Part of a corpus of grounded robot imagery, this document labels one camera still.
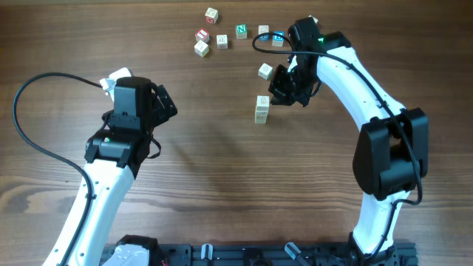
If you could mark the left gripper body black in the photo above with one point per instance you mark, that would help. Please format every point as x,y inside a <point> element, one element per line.
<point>160,115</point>

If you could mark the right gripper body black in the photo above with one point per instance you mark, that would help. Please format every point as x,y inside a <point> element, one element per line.
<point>293,86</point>

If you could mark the O letter wooden block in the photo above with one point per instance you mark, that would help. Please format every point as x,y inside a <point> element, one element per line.
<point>265,71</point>

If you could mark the plain S wooden block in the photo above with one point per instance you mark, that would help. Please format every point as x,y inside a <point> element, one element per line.
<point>262,103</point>

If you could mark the W letter wooden block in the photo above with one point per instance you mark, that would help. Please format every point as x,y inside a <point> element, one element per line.
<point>261,113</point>

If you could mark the yellow top wooden block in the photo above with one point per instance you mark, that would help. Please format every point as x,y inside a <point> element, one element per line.
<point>261,118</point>

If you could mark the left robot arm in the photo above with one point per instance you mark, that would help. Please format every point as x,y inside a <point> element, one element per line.
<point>113,158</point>

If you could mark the blue L letter block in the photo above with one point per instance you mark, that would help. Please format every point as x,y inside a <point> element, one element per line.
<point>278,39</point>

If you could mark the blue-sided C block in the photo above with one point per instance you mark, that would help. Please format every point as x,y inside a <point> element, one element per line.
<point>263,31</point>

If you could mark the green N letter block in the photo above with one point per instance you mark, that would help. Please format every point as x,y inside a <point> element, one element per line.
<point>241,31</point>

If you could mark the far right top block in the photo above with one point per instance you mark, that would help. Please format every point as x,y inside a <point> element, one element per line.
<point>314,18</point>

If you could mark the M letter wooden block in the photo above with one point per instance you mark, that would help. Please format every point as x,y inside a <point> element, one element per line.
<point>222,42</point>

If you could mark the plain block yellow side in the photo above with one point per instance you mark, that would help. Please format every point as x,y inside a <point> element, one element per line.
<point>201,48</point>

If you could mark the red I letter block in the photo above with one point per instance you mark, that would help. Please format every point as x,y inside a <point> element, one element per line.
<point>202,35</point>

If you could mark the top red-edged wooden block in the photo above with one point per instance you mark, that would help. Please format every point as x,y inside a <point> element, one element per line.
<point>211,15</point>

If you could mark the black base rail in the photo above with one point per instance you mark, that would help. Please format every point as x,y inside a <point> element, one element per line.
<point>329,253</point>

